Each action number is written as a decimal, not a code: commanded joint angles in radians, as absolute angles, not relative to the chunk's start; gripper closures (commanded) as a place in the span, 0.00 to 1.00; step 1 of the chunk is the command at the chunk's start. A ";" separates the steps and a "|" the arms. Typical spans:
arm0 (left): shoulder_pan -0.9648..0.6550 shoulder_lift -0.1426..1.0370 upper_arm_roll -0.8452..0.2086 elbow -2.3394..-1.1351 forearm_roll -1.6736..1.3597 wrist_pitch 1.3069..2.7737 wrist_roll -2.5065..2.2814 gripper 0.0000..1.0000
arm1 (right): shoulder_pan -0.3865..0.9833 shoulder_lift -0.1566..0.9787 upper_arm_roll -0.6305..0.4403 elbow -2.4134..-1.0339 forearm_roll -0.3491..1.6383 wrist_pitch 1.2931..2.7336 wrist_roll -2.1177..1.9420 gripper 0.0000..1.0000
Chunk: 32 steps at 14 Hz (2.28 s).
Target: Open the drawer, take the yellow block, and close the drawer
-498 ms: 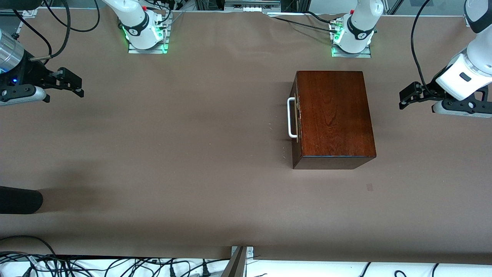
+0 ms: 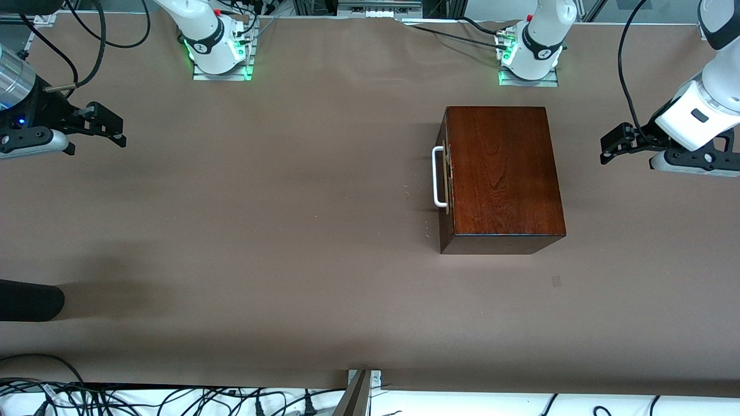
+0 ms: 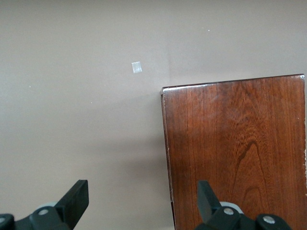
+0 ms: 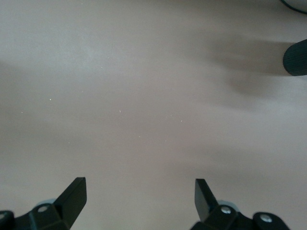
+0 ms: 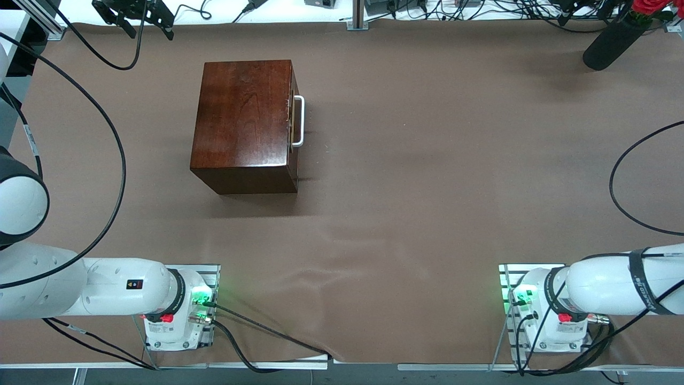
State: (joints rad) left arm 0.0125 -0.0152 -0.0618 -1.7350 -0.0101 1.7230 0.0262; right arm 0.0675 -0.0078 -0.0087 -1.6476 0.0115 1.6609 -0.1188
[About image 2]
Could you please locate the black cylindrical object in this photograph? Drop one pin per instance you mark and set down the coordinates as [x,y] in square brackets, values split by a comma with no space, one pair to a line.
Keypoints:
[29,300]

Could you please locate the aluminium corner bracket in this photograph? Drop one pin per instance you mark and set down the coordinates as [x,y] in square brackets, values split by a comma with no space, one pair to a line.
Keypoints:
[45,19]

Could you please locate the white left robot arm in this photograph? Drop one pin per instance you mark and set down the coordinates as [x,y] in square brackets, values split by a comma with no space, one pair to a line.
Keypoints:
[540,34]

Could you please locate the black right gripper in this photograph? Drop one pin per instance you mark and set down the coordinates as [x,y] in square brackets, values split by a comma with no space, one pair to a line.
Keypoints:
[47,111]

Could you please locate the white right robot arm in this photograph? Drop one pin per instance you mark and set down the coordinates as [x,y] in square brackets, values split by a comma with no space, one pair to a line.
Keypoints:
[202,29]

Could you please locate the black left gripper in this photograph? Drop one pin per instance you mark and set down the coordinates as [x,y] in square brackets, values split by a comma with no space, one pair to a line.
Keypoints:
[643,138]

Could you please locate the metal camera mounting post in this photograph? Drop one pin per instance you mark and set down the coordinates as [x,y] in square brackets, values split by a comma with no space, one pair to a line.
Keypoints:
[355,398]

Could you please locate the dark brown wooden drawer box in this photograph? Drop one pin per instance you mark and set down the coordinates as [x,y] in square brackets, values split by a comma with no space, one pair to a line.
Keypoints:
[509,173]

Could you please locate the aluminium rail assembly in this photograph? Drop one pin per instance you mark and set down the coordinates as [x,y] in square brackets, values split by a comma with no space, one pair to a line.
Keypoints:
[378,8]

